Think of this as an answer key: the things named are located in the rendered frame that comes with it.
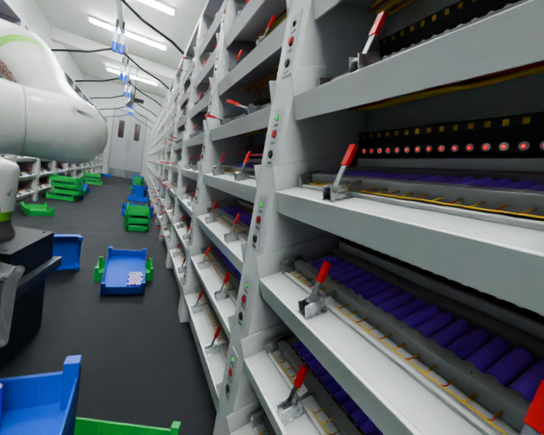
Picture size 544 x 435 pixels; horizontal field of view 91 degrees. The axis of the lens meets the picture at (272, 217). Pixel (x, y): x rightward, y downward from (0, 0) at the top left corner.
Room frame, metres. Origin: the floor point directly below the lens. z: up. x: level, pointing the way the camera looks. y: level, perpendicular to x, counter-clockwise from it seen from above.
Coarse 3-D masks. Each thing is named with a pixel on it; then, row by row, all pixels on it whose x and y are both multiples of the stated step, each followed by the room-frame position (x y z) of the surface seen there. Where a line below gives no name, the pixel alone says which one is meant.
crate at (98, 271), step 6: (102, 258) 1.56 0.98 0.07; (150, 258) 1.70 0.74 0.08; (102, 264) 1.58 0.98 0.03; (150, 264) 1.69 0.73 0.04; (96, 270) 1.40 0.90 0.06; (102, 270) 1.55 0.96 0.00; (150, 270) 1.53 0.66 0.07; (96, 276) 1.40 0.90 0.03; (102, 276) 1.42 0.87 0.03; (150, 276) 1.53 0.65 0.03
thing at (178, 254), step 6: (168, 246) 1.78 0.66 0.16; (174, 246) 1.79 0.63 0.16; (180, 246) 1.78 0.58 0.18; (174, 252) 1.72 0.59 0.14; (180, 252) 1.66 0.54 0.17; (174, 258) 1.62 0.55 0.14; (180, 258) 1.61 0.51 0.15; (174, 264) 1.52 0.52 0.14; (180, 264) 1.51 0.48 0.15; (180, 270) 1.40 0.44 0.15; (180, 276) 1.36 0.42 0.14; (180, 282) 1.24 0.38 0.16
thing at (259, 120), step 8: (272, 88) 0.62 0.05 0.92; (272, 96) 0.63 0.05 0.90; (256, 112) 0.71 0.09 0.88; (264, 112) 0.67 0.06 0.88; (208, 120) 1.16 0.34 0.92; (216, 120) 1.17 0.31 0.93; (240, 120) 0.82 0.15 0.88; (248, 120) 0.77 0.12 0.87; (256, 120) 0.71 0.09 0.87; (264, 120) 0.67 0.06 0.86; (216, 128) 1.07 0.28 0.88; (224, 128) 0.98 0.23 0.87; (232, 128) 0.89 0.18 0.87; (240, 128) 0.83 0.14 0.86; (248, 128) 0.78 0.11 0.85; (256, 128) 0.72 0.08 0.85; (264, 128) 0.68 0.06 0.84; (216, 136) 1.09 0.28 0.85; (224, 136) 1.00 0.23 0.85
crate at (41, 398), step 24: (72, 360) 0.36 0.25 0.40; (24, 384) 0.34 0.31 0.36; (48, 384) 0.36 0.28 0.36; (72, 384) 0.36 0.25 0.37; (24, 408) 0.34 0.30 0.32; (48, 408) 0.35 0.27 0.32; (72, 408) 0.33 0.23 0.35; (0, 432) 0.31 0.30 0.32; (24, 432) 0.31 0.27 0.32; (48, 432) 0.32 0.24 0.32
